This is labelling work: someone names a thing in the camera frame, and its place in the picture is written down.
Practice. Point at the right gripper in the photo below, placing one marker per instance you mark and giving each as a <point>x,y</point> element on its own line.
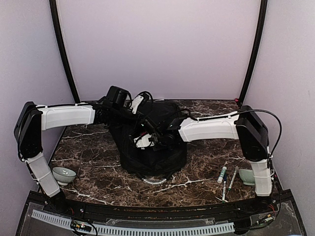
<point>160,147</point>

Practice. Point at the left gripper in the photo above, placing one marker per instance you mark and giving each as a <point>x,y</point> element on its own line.
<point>136,122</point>

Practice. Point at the black student bag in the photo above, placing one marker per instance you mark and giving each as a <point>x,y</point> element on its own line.
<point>147,162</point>

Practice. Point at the green whiteboard pen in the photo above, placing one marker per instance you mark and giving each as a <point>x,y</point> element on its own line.
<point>233,178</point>

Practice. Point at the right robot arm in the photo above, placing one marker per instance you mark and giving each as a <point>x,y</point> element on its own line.
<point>243,125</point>

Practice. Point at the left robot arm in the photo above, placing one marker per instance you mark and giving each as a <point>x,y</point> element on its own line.
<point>36,122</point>

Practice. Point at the left pale green bowl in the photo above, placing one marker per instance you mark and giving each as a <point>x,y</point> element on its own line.
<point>63,176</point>

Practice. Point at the pale green bowl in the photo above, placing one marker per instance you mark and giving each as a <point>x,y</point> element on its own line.
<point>247,177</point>
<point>63,176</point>

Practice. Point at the right pale green bowl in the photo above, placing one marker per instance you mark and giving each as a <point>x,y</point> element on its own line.
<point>247,177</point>

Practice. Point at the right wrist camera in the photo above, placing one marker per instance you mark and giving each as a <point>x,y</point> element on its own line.
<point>150,136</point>

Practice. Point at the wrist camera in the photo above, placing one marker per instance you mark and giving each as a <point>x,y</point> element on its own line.
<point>150,136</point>
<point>121,99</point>

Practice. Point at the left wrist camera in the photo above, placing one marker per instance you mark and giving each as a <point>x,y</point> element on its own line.
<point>121,99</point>

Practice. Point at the left black frame post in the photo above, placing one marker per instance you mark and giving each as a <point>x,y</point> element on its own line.
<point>62,50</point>

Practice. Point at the black frame post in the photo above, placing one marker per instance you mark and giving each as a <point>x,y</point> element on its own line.
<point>254,53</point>
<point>62,50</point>

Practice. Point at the white slotted cable duct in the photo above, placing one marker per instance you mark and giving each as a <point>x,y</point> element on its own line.
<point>115,227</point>

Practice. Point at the black front rail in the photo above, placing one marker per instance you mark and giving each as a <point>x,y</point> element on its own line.
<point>240,210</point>

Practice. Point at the right black frame post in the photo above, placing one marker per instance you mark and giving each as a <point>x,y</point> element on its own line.
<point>254,53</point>

